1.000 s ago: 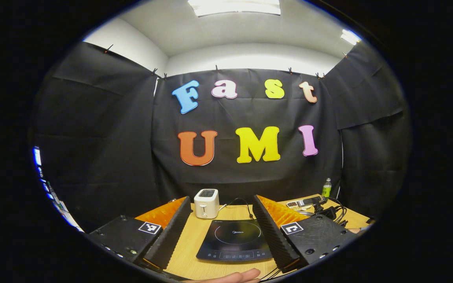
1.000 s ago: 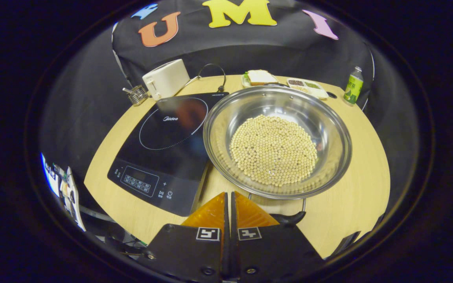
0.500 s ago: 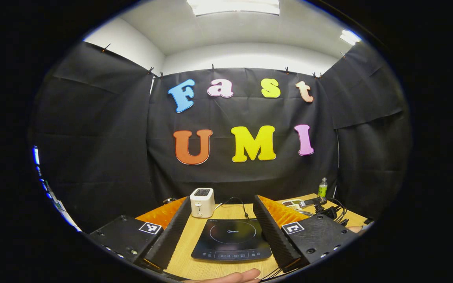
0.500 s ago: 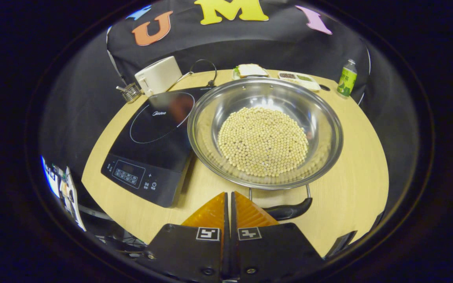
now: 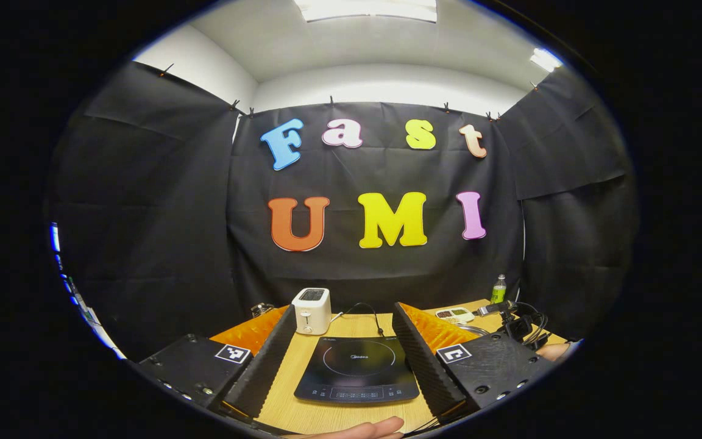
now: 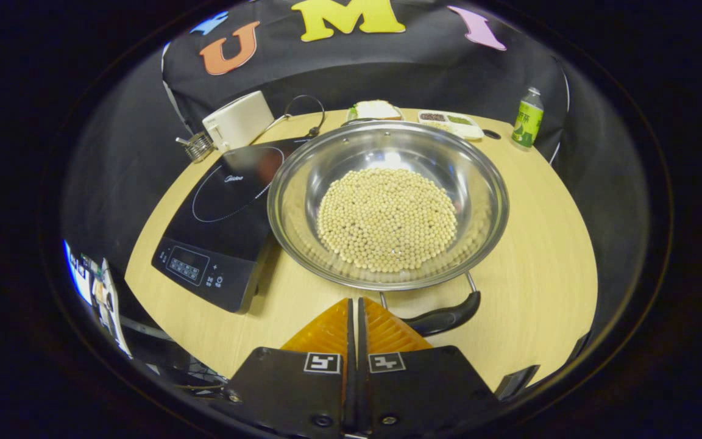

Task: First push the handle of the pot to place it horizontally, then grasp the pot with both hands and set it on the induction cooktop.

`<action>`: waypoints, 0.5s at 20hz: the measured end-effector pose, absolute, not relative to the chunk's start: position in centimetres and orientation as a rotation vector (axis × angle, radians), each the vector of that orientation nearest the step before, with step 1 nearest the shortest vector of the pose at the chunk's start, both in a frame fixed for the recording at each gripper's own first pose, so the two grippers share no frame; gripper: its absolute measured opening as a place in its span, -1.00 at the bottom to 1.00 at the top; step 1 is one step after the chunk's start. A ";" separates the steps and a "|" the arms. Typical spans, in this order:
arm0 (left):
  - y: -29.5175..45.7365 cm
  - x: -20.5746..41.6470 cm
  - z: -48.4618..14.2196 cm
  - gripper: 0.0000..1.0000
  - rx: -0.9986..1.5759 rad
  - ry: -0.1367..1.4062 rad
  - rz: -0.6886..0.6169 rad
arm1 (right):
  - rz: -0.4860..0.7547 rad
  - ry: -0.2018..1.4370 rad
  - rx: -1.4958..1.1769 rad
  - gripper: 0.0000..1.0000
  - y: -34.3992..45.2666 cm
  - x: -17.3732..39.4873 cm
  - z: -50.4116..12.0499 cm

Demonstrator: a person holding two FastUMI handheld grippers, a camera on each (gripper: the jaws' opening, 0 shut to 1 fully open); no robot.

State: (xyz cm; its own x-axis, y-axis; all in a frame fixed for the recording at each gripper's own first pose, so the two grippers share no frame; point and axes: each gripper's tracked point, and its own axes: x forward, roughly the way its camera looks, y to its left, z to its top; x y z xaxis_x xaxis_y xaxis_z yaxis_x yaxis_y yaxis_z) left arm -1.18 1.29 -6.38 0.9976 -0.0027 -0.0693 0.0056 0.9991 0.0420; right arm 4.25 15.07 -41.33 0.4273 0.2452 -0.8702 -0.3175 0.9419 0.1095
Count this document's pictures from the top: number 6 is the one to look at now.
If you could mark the white divided bean dish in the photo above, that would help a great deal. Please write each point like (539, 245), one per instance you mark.
(454, 129)

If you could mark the stainless steel pot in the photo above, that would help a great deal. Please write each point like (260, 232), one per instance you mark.
(412, 146)

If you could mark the pile of soybeans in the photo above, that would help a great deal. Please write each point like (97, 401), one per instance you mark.
(387, 219)

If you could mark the white toaster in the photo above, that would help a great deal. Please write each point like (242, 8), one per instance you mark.
(238, 122)

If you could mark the black induction cooktop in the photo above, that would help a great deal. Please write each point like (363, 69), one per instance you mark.
(229, 225)

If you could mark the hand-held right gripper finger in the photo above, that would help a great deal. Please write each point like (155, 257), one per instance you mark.
(351, 366)
(362, 378)

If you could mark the sandwich on small plate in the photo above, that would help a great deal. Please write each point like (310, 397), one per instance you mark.
(375, 110)

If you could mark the green label drink bottle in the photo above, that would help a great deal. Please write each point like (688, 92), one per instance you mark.
(528, 122)

